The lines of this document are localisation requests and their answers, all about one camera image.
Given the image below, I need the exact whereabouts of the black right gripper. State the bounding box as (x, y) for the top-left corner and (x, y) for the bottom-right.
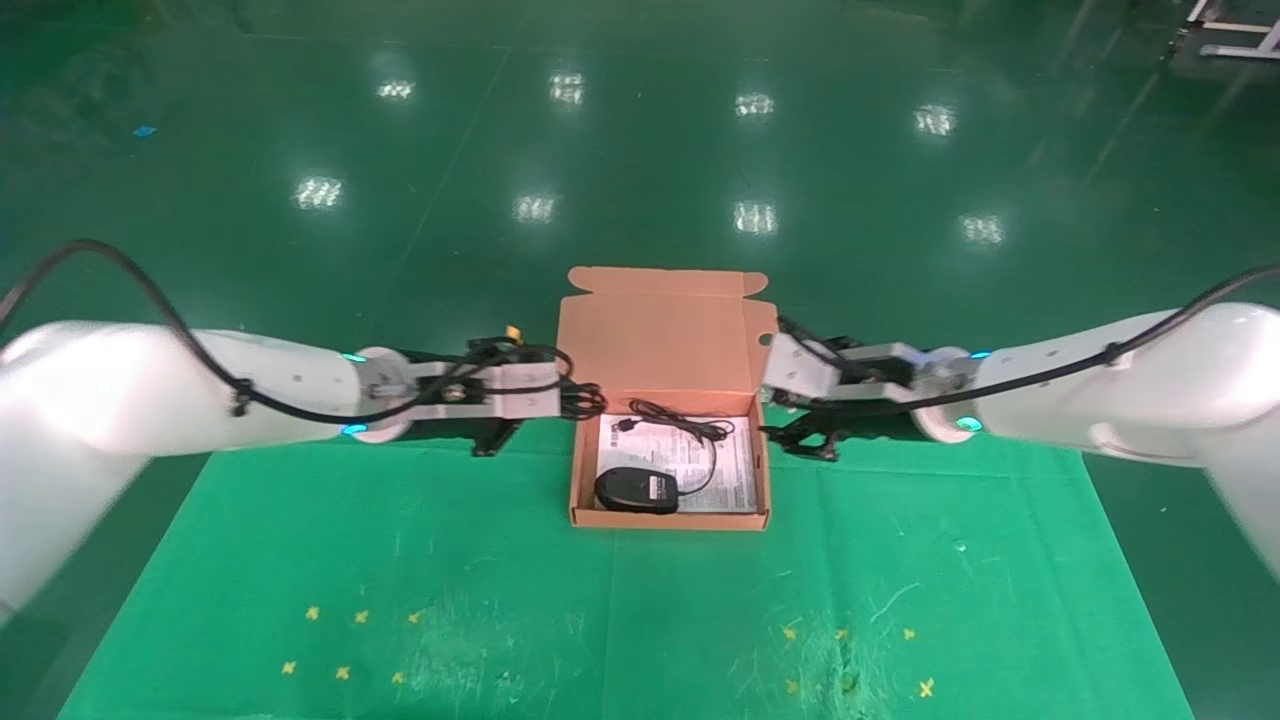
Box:
(759, 314), (928, 463)

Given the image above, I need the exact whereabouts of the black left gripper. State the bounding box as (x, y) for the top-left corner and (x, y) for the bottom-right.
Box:
(418, 383), (593, 460)

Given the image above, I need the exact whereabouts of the black wired computer mouse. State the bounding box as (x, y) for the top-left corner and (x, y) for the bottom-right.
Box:
(593, 399), (738, 517)

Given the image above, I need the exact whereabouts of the orange cardboard box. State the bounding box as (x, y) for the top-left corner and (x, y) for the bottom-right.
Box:
(555, 266), (788, 532)

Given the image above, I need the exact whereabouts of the white printed instruction sheet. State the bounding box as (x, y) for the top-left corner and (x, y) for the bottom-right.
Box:
(596, 412), (759, 515)

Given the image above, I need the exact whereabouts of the green table mat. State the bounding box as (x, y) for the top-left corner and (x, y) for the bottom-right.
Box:
(57, 400), (1197, 720)

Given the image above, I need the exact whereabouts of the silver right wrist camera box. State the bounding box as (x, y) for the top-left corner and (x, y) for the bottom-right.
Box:
(761, 332), (928, 404)

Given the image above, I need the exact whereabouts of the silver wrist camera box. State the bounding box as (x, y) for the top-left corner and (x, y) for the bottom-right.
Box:
(761, 332), (928, 404)
(413, 356), (564, 422)

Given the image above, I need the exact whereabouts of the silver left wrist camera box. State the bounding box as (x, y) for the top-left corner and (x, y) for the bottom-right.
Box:
(413, 356), (564, 422)

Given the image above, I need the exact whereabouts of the white metal frame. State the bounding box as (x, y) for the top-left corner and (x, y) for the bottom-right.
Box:
(1167, 0), (1280, 64)

